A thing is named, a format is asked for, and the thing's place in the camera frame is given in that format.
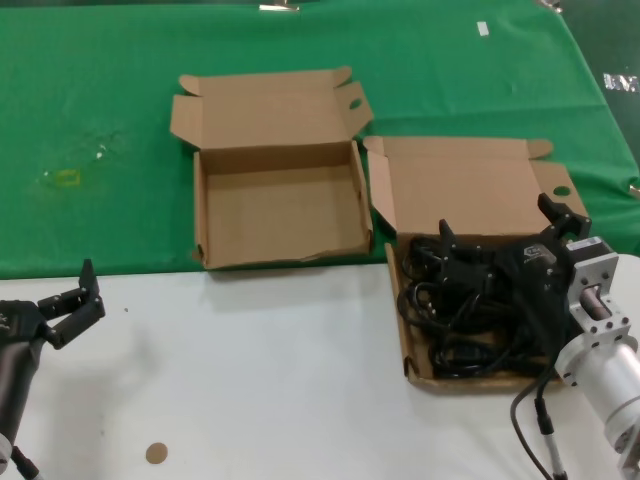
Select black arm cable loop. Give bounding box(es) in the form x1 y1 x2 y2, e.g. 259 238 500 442
509 367 559 476

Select crumpled shiny foil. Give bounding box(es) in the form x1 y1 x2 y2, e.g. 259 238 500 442
602 72 640 94

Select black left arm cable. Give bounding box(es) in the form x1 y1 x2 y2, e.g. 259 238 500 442
8 444 45 480

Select yellow tape square outline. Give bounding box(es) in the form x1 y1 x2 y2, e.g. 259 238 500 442
53 169 84 189

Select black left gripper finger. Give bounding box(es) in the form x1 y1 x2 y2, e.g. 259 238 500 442
48 258 106 350
38 258 91 317

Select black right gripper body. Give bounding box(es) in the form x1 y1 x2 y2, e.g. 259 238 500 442
492 227 575 321

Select silver tipped arm cable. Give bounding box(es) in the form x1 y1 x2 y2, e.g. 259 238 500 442
533 384 570 480

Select open brown cardboard box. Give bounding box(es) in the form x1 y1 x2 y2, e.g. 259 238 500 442
169 66 375 271
363 134 591 396

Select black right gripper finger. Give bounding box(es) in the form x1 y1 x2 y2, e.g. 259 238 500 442
439 219 501 296
538 193 591 241

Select green tablecloth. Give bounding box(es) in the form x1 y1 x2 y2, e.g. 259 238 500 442
0 5 640 281

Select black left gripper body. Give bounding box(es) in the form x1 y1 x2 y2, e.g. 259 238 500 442
0 298 55 349

